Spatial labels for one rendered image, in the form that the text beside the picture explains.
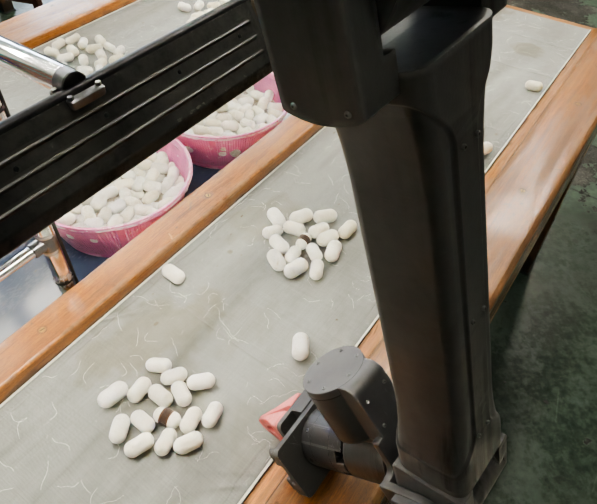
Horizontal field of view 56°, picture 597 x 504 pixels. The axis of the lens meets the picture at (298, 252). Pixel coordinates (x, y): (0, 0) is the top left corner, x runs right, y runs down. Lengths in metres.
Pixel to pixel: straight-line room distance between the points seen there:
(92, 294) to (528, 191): 0.68
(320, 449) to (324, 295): 0.29
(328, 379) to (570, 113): 0.86
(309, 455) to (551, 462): 1.09
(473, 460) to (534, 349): 1.36
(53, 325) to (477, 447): 0.54
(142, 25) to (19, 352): 0.93
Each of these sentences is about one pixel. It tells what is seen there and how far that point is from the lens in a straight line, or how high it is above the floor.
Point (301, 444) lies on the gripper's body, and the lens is 0.57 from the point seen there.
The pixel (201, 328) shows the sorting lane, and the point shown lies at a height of 0.74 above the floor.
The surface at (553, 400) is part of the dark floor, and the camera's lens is 1.69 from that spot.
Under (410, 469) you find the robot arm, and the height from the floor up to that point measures 0.94.
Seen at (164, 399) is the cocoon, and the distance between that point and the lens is 0.69.
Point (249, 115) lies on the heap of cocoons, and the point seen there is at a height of 0.74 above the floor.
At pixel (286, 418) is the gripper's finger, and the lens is 0.58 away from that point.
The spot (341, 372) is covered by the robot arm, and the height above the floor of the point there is 0.95.
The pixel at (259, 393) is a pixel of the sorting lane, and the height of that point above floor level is 0.74.
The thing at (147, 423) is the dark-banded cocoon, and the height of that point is 0.76.
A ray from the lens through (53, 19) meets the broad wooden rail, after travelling 1.50.
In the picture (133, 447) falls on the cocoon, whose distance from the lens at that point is 0.67.
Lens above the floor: 1.35
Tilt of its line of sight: 47 degrees down
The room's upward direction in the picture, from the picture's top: 2 degrees clockwise
